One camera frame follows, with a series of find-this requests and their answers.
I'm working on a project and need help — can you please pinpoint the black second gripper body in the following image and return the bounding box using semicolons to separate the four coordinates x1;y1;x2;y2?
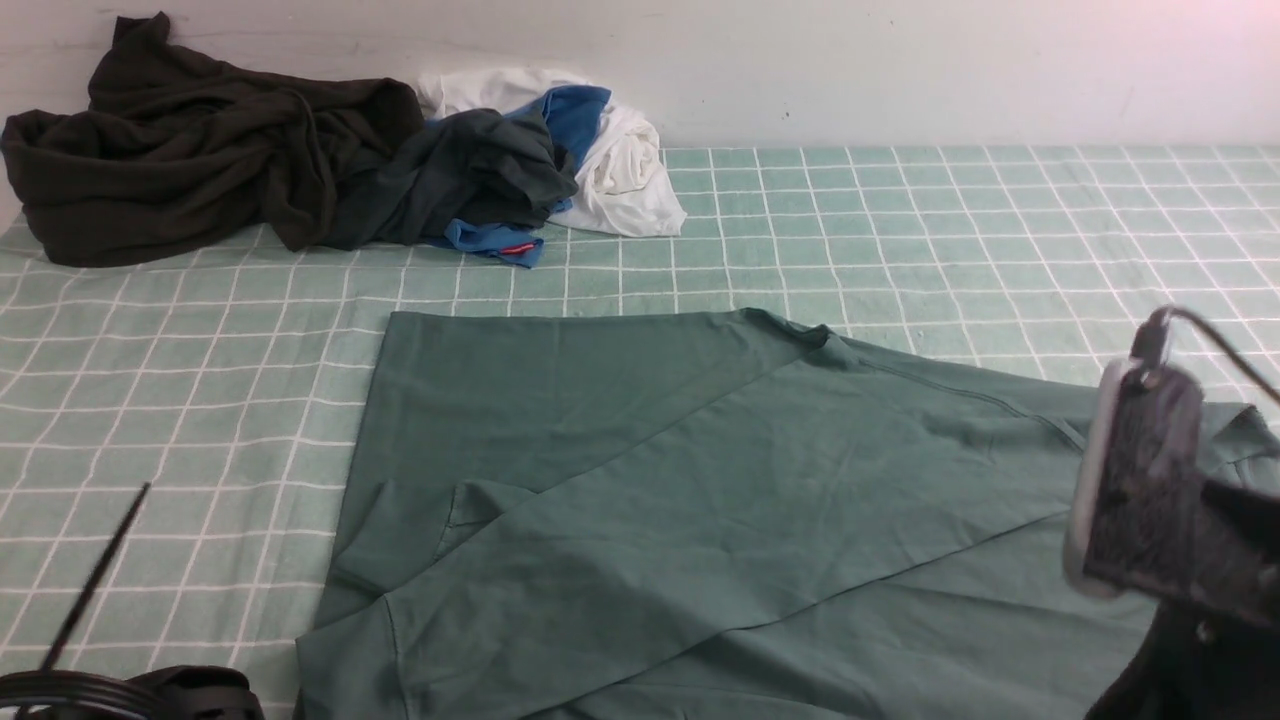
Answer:
1087;480;1277;719

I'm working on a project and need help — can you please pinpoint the green checked tablecloth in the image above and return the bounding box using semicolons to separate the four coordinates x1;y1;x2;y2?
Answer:
1;145;1279;719

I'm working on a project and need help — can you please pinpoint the dark grey crumpled garment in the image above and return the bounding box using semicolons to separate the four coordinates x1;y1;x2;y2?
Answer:
319;109;579;251

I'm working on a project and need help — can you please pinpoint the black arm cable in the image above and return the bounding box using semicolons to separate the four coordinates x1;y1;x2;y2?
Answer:
38;482;154;673

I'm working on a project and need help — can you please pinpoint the dark olive crumpled garment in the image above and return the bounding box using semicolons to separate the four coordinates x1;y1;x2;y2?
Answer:
3;13;424;268

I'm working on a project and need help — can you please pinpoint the green long-sleeve top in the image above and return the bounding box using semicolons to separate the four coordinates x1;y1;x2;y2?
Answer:
294;307;1280;720

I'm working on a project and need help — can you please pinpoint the white crumpled garment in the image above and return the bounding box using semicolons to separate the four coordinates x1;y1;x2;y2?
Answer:
417;67;687;238

